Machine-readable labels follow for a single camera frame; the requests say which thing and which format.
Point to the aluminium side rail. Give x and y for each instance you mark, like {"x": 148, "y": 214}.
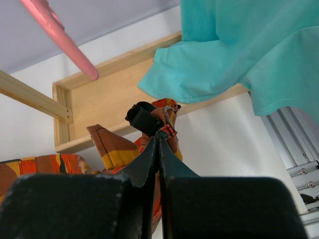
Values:
{"x": 296, "y": 138}

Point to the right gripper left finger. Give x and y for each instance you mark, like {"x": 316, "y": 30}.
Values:
{"x": 74, "y": 206}

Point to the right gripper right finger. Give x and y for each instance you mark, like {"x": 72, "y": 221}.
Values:
{"x": 195, "y": 207}

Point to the orange camouflage trousers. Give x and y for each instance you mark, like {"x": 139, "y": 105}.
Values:
{"x": 116, "y": 152}

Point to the teal t-shirt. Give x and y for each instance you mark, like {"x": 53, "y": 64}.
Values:
{"x": 271, "y": 47}

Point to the pink plastic hanger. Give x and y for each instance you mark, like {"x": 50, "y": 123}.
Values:
{"x": 48, "y": 20}

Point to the wooden clothes rack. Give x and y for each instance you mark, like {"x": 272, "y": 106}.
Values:
{"x": 78, "y": 102}

